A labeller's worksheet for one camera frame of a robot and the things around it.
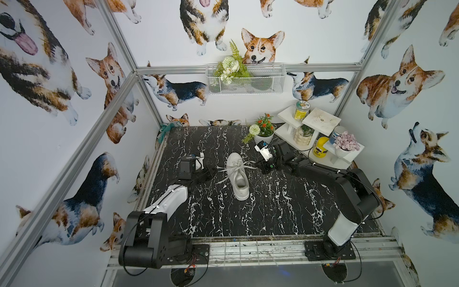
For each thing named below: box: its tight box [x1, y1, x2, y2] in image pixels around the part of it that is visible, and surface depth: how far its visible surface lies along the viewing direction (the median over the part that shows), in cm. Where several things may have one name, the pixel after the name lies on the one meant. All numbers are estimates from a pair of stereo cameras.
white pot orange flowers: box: [241, 113, 276, 145], surface depth 105 cm
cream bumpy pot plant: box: [293, 124, 314, 146], surface depth 109 cm
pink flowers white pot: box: [332, 131, 361, 158], surface depth 82 cm
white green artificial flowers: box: [210, 38, 252, 87], surface depth 82 cm
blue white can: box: [329, 125, 348, 145], surface depth 90 cm
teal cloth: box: [157, 122, 176, 144], surface depth 123 cm
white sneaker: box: [226, 152, 250, 201], surface depth 90 cm
